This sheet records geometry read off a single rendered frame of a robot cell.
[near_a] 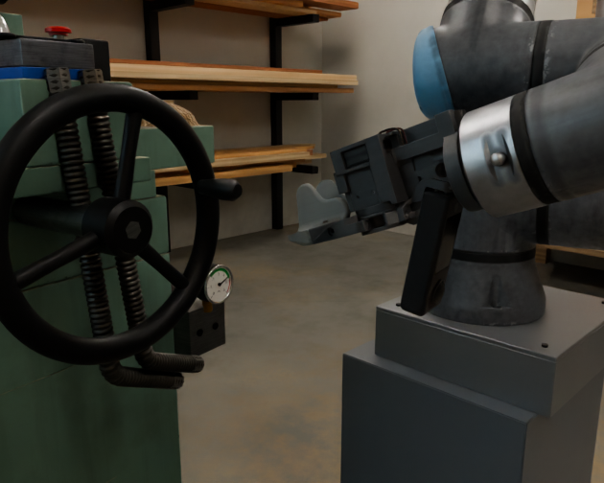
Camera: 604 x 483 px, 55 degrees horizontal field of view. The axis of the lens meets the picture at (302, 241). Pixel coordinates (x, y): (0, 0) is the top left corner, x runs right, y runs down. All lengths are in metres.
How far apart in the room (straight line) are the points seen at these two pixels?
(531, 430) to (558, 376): 0.08
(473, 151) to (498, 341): 0.40
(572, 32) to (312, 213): 0.28
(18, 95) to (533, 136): 0.49
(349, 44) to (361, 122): 0.58
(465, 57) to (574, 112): 0.16
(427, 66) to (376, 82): 3.84
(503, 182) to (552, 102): 0.06
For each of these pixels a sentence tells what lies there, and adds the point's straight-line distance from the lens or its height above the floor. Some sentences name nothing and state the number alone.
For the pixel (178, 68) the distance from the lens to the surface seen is 3.32.
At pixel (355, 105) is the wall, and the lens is 4.53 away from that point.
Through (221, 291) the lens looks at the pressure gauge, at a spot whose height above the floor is 0.65.
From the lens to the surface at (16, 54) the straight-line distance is 0.70.
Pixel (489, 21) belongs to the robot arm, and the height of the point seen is 1.01.
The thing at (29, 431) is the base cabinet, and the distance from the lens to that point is 0.86.
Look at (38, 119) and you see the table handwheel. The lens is 0.57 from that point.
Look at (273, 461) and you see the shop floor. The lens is 1.68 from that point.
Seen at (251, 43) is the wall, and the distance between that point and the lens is 4.27.
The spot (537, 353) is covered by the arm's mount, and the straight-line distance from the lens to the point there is 0.80.
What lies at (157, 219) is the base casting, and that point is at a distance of 0.90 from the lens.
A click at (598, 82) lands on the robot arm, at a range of 0.45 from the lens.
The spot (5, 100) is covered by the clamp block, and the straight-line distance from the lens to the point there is 0.70.
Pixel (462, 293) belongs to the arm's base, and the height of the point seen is 0.67.
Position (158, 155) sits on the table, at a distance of 0.90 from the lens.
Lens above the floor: 0.94
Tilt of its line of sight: 13 degrees down
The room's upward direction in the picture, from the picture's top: straight up
